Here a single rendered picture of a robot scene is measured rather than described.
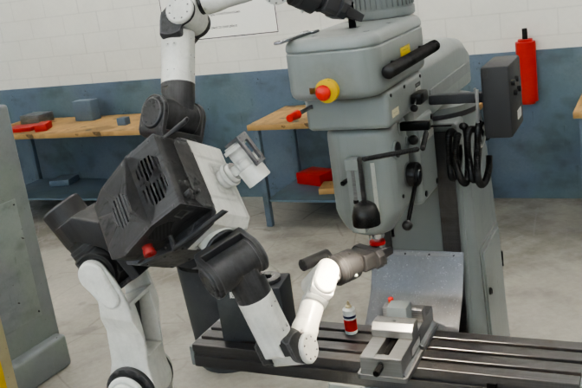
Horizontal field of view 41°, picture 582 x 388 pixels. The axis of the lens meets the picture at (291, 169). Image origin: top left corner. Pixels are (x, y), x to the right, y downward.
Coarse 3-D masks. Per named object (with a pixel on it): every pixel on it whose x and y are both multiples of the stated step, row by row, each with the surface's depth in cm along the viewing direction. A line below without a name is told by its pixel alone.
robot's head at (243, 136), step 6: (240, 138) 189; (246, 138) 190; (228, 144) 190; (234, 144) 190; (240, 144) 188; (252, 144) 190; (228, 150) 190; (246, 150) 188; (258, 150) 191; (252, 156) 188; (258, 156) 191; (258, 162) 189
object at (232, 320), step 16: (272, 272) 252; (272, 288) 243; (288, 288) 251; (224, 304) 249; (288, 304) 250; (224, 320) 251; (240, 320) 249; (288, 320) 249; (224, 336) 252; (240, 336) 251
